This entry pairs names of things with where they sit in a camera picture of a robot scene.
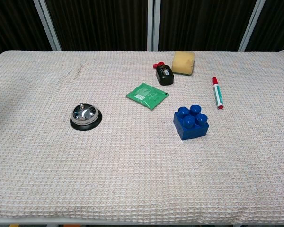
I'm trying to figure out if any silver desk bell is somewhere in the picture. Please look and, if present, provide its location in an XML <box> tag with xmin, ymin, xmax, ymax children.
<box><xmin>70</xmin><ymin>102</ymin><xmax>103</xmax><ymax>131</ymax></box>

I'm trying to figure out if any green foil sachet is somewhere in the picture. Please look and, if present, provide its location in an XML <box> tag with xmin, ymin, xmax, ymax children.
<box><xmin>125</xmin><ymin>82</ymin><xmax>169</xmax><ymax>111</ymax></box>

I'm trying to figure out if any black bottle red cap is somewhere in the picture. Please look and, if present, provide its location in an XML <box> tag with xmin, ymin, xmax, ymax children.
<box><xmin>152</xmin><ymin>61</ymin><xmax>175</xmax><ymax>86</ymax></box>

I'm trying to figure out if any blue four-stud building block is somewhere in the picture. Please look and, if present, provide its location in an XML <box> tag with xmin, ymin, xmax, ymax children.
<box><xmin>173</xmin><ymin>104</ymin><xmax>210</xmax><ymax>141</ymax></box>

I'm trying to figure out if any beige waffle-weave tablecloth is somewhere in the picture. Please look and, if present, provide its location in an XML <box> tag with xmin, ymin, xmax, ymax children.
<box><xmin>0</xmin><ymin>50</ymin><xmax>284</xmax><ymax>225</ymax></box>

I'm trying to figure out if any yellow sponge green underside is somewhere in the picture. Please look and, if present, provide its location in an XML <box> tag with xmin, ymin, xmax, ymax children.
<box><xmin>171</xmin><ymin>51</ymin><xmax>195</xmax><ymax>77</ymax></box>

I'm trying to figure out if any red and white marker pen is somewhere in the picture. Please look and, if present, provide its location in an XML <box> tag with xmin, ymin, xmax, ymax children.
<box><xmin>212</xmin><ymin>76</ymin><xmax>224</xmax><ymax>110</ymax></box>

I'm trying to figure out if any grey metal frame post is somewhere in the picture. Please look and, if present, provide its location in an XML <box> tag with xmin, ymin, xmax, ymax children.
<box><xmin>33</xmin><ymin>0</ymin><xmax>62</xmax><ymax>52</ymax></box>
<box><xmin>238</xmin><ymin>0</ymin><xmax>266</xmax><ymax>52</ymax></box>
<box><xmin>147</xmin><ymin>0</ymin><xmax>161</xmax><ymax>52</ymax></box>

